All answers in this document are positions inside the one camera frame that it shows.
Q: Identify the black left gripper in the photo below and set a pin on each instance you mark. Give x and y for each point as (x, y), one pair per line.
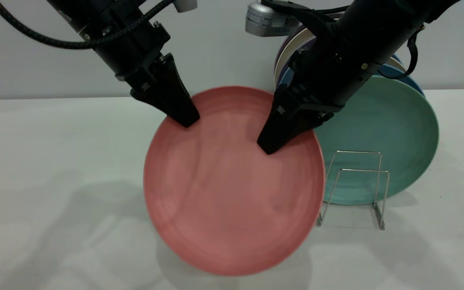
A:
(135, 56)

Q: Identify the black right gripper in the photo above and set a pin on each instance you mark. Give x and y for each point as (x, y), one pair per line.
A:
(349, 60)

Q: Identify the pink round plate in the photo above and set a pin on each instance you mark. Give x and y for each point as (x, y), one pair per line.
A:
(232, 193)

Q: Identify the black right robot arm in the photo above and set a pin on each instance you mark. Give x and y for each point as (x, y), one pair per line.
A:
(437, 6)

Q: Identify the dark purple round plate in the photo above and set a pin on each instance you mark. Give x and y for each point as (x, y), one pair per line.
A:
(284, 71)
(285, 44)

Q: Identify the beige round plate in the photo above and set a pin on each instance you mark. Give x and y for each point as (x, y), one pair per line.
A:
(292, 50)
(395, 63)

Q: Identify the green round plate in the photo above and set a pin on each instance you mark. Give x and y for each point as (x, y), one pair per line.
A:
(393, 137)

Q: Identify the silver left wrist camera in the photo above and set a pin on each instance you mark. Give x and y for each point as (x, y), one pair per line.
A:
(185, 5)

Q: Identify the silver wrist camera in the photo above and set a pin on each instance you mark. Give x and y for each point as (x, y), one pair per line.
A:
(264, 22)
(185, 5)

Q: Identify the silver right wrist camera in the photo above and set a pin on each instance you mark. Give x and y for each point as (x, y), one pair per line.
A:
(264, 22)

